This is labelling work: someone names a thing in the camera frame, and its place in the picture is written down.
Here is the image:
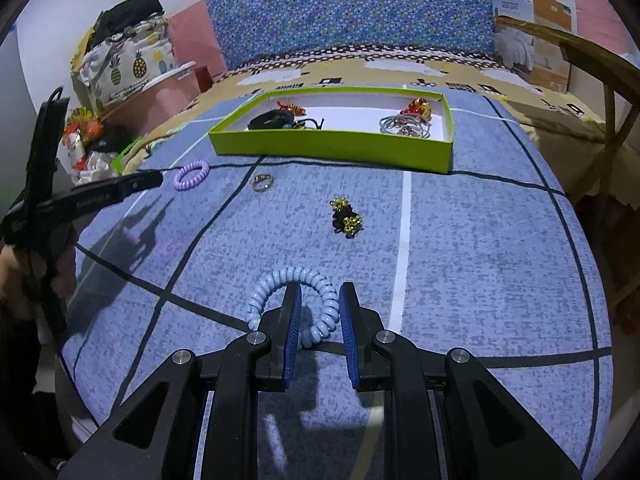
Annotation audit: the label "white and orange bundle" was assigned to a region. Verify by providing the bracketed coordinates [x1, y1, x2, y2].
[60, 107, 104, 186]

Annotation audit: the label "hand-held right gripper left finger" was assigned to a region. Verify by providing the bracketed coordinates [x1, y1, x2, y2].
[62, 282, 303, 480]

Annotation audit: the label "cardboard quilt box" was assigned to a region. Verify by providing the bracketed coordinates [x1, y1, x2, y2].
[490, 0, 581, 95]

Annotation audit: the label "blue grey checked blanket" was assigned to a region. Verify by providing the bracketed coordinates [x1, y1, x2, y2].
[60, 82, 616, 480]

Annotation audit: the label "blue floral headboard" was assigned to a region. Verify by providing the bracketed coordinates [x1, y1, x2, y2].
[196, 0, 526, 72]

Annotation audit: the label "pineapple print fabric bag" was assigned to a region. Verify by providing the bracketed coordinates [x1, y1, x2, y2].
[80, 17, 183, 111]

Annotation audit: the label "black bag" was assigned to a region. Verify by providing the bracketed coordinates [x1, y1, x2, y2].
[92, 0, 166, 41]

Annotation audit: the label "grey elastic hair ties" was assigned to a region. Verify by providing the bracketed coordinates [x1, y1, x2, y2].
[378, 111, 435, 139]

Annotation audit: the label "wooden bench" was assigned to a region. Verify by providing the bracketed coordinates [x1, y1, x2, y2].
[495, 15, 640, 321]

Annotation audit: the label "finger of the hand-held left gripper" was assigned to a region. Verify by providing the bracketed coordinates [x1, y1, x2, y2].
[70, 170, 164, 211]

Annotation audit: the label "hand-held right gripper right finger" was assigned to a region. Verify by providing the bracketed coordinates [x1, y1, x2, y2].
[339, 282, 583, 480]

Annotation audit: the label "gold beaded black hair tie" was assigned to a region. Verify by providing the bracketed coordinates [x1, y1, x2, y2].
[329, 196, 364, 239]

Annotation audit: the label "black wristband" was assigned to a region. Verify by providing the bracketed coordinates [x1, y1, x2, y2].
[246, 110, 296, 132]

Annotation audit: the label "purple spiral hair tie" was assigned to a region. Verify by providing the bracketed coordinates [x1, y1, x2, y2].
[173, 160, 210, 192]

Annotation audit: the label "person's left hand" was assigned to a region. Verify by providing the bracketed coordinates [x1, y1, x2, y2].
[0, 246, 77, 318]

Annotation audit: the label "green shallow cardboard box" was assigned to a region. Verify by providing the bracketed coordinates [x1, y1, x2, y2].
[207, 86, 456, 175]

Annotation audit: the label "black hair tie with bead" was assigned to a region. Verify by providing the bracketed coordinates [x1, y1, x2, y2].
[286, 116, 327, 132]

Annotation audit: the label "dark red wooden box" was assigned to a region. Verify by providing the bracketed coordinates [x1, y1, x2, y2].
[194, 66, 215, 97]

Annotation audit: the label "red and gold bead bracelet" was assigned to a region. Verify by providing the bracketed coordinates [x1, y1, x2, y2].
[401, 97, 433, 122]

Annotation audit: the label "pink storage box white lid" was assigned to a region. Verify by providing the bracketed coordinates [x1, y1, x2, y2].
[102, 61, 201, 133]

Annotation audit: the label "light blue spiral hair tie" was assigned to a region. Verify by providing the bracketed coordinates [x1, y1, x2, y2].
[246, 266, 338, 347]

